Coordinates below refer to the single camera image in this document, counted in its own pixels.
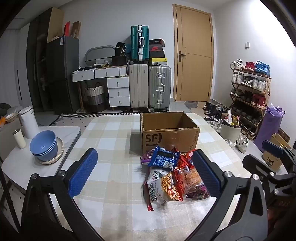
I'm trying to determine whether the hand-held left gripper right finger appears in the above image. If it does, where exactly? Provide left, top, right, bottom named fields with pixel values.
left=180, top=149, right=269, bottom=241

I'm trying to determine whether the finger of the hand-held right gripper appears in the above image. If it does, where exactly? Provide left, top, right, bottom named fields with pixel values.
left=262, top=140, right=296, bottom=168
left=242, top=155, right=278, bottom=186

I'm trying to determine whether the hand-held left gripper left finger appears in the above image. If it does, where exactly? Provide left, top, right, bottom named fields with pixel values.
left=21, top=148, right=104, bottom=241

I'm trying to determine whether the dark purple snack packet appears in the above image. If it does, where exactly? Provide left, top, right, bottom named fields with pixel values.
left=184, top=184, right=211, bottom=200

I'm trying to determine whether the blue snack packet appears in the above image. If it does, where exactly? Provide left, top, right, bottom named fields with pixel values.
left=148, top=148, right=180, bottom=169

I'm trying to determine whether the brown cardboard box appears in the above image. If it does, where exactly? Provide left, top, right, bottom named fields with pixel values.
left=140, top=112, right=201, bottom=156

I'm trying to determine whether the cardboard box cat logo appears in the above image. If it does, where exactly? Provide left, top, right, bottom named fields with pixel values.
left=261, top=133, right=291, bottom=173

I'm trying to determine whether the purple bag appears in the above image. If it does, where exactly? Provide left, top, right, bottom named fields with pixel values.
left=254, top=104, right=285, bottom=153

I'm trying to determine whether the white sneaker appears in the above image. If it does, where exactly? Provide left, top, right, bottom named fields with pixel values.
left=235, top=134, right=249, bottom=153

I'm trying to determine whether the beige plate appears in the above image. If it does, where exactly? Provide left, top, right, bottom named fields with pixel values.
left=35, top=137, right=65, bottom=165

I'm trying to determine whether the white marble side table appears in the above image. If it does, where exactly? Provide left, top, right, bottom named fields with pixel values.
left=1, top=126, right=81, bottom=193

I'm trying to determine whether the patterned rug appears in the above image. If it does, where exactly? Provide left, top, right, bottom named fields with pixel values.
left=50, top=112, right=141, bottom=127

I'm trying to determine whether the wooden shoe rack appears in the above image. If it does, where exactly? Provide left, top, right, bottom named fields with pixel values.
left=230, top=67, right=271, bottom=141

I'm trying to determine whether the pile of dark shoes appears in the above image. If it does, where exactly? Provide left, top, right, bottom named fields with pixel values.
left=203, top=102, right=230, bottom=121

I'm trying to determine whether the shoe rack with shoes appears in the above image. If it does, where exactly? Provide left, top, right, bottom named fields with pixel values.
left=230, top=59, right=270, bottom=139

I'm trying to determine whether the white tumbler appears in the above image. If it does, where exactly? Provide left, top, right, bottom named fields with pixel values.
left=13, top=128, right=27, bottom=149

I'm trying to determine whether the white kettle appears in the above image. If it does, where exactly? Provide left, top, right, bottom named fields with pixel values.
left=18, top=106, right=40, bottom=139

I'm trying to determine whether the woven laundry basket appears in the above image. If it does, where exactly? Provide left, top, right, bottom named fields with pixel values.
left=85, top=82, right=106, bottom=113

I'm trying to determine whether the white dresser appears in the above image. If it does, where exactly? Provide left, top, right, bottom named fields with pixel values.
left=71, top=65, right=130, bottom=113

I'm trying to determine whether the white lidded bowl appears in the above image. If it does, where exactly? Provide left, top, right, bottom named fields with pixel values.
left=5, top=106, right=23, bottom=123

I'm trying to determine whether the silver suitcase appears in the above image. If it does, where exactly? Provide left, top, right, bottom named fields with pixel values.
left=148, top=65, right=172, bottom=111

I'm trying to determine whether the beige suitcase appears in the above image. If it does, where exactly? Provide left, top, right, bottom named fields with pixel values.
left=129, top=64, right=149, bottom=113

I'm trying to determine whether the black storage box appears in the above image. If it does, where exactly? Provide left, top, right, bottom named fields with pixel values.
left=112, top=56, right=130, bottom=66

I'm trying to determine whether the yellow shoe box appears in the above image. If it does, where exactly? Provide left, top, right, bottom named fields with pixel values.
left=149, top=57, right=168, bottom=66

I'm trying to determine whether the grey oval board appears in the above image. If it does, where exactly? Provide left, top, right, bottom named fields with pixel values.
left=84, top=45, right=115, bottom=66

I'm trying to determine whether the dark wardrobe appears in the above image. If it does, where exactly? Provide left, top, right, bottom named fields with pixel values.
left=26, top=7, right=50, bottom=112

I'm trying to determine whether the black bag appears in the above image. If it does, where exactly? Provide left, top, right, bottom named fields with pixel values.
left=115, top=42, right=127, bottom=57

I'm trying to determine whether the teal suitcase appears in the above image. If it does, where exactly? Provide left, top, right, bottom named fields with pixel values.
left=131, top=25, right=149, bottom=62

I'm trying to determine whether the wooden door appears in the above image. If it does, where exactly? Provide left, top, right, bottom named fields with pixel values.
left=173, top=3, right=213, bottom=102

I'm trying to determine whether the small brown carton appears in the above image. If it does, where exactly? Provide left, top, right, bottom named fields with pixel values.
left=72, top=21, right=81, bottom=39

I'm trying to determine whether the tall flat cardboard sheet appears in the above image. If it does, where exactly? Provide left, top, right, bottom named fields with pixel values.
left=47, top=7, right=65, bottom=43

